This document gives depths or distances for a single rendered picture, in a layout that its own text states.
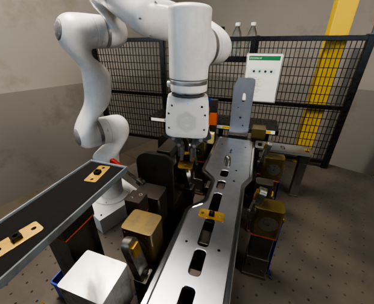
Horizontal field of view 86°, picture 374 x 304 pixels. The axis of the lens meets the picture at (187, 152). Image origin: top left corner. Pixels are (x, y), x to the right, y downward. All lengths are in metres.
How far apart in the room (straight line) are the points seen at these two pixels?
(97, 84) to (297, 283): 1.05
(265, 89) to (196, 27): 1.15
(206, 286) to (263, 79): 1.27
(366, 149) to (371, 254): 1.84
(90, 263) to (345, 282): 0.92
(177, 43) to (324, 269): 0.99
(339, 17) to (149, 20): 1.24
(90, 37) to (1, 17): 1.89
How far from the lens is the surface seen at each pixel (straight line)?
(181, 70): 0.43
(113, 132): 0.94
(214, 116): 1.33
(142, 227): 0.57
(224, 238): 0.65
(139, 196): 0.63
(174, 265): 0.59
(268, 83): 1.52
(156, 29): 0.55
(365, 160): 3.01
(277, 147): 1.22
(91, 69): 0.81
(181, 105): 0.46
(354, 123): 2.87
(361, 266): 1.19
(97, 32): 0.80
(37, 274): 1.10
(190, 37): 0.42
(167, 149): 0.69
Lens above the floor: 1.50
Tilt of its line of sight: 28 degrees down
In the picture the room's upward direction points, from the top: straight up
